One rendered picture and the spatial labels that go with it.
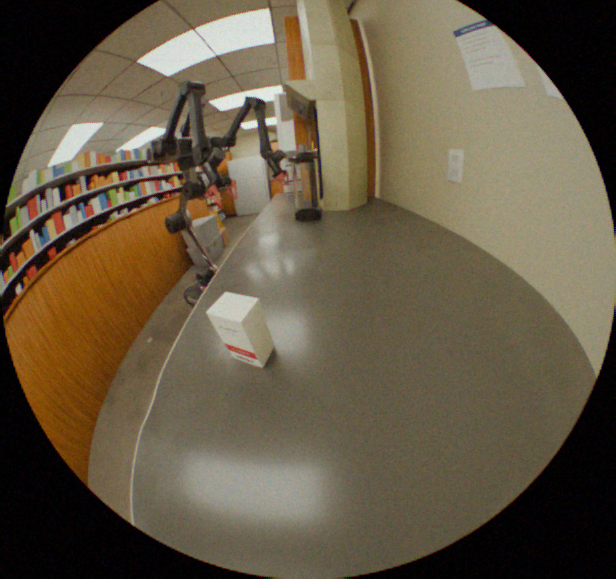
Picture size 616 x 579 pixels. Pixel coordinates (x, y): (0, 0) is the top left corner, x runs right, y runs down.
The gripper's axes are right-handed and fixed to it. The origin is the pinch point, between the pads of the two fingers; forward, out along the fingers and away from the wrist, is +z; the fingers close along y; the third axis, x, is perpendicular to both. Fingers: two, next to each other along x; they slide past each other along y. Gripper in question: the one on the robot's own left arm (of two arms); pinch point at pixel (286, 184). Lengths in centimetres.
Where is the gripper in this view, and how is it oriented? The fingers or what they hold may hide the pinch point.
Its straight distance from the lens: 120.6
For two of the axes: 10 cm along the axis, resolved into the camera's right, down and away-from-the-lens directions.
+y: 4.1, -5.0, 7.6
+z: 5.2, 8.2, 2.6
